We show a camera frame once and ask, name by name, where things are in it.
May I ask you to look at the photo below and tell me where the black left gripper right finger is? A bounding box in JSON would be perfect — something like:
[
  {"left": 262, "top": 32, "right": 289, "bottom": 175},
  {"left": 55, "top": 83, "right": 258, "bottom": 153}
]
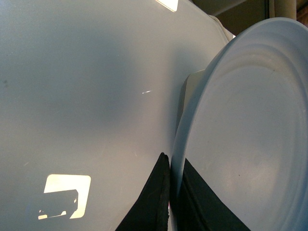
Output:
[{"left": 172, "top": 160, "right": 249, "bottom": 231}]

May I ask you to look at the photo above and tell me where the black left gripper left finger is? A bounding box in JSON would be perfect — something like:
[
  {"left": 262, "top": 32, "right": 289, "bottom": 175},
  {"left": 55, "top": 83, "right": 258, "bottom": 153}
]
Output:
[{"left": 116, "top": 153, "right": 170, "bottom": 231}]

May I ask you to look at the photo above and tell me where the light blue round plate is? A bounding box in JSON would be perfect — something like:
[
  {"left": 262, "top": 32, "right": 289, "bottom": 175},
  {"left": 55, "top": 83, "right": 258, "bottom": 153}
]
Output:
[{"left": 170, "top": 18, "right": 308, "bottom": 231}]

